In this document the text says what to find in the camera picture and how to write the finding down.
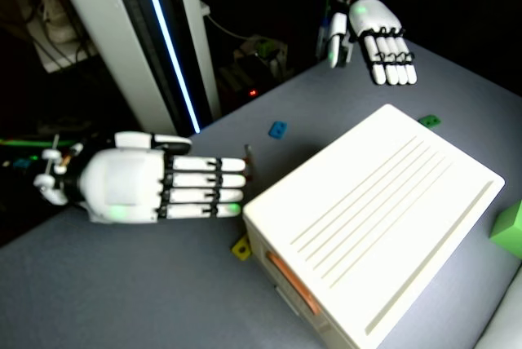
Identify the small blue block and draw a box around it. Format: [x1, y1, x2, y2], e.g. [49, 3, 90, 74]
[268, 121, 289, 139]

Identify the small yellow block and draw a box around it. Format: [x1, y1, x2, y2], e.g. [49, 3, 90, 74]
[231, 235, 252, 262]

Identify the grey table cloth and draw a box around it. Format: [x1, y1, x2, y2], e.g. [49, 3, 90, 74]
[0, 37, 522, 349]

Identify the white column with light strip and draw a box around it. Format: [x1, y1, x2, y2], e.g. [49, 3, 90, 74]
[47, 0, 222, 137]

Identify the green background device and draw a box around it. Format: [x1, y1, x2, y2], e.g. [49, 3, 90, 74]
[251, 38, 275, 57]

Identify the cream plastic box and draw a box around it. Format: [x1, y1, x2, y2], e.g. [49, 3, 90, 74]
[242, 103, 507, 349]

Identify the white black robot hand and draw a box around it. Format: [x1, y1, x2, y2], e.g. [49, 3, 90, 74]
[79, 130, 249, 226]
[325, 0, 419, 87]

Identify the large green cube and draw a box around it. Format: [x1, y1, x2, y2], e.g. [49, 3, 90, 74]
[489, 199, 522, 260]

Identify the white equipment box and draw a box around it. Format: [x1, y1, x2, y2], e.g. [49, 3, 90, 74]
[26, 0, 99, 73]

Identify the white cable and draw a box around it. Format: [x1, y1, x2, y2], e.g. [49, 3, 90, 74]
[199, 2, 250, 41]

